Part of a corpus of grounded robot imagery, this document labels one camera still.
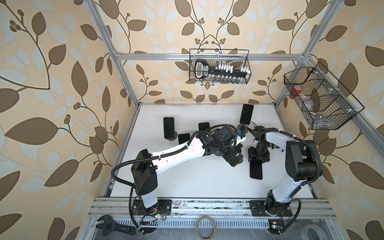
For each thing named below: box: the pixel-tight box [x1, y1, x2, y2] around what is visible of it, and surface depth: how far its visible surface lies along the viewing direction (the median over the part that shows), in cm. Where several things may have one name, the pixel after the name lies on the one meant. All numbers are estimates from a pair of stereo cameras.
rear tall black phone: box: [239, 103, 254, 125], surface depth 100 cm
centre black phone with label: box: [198, 122, 210, 132], surface depth 91 cm
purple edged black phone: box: [249, 157, 263, 180], surface depth 88 cm
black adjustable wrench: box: [95, 214, 136, 236], surface depth 71 cm
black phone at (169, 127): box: [163, 117, 175, 139], surface depth 96 cm
